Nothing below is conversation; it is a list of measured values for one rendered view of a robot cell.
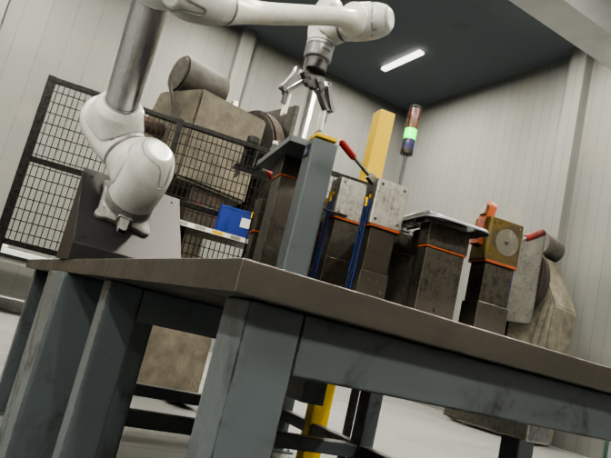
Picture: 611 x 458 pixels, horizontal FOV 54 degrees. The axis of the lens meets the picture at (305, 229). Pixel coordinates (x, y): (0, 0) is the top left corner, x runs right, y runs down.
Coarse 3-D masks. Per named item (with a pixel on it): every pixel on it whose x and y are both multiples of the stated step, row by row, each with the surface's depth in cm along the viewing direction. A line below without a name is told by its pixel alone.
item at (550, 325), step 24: (552, 240) 862; (528, 264) 820; (552, 264) 869; (528, 288) 810; (552, 288) 828; (528, 312) 800; (552, 312) 811; (528, 336) 824; (552, 336) 810; (552, 432) 824
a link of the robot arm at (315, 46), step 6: (306, 42) 190; (312, 42) 188; (318, 42) 187; (324, 42) 187; (330, 42) 189; (306, 48) 189; (312, 48) 187; (318, 48) 187; (324, 48) 188; (330, 48) 189; (306, 54) 189; (312, 54) 188; (318, 54) 187; (324, 54) 188; (330, 54) 189; (330, 60) 190
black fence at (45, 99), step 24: (48, 96) 280; (72, 96) 285; (72, 120) 284; (144, 120) 295; (168, 120) 298; (168, 144) 298; (216, 144) 306; (240, 144) 310; (24, 168) 274; (72, 168) 281; (192, 168) 301; (240, 168) 309; (24, 192) 274; (48, 192) 278; (264, 192) 313; (48, 216) 276; (0, 240) 268; (48, 240) 276
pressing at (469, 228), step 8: (408, 216) 155; (416, 216) 151; (424, 216) 153; (432, 216) 151; (440, 216) 145; (408, 224) 166; (416, 224) 163; (448, 224) 155; (456, 224) 153; (464, 224) 147; (472, 224) 148; (408, 232) 174; (472, 232) 157; (480, 232) 154; (488, 232) 150
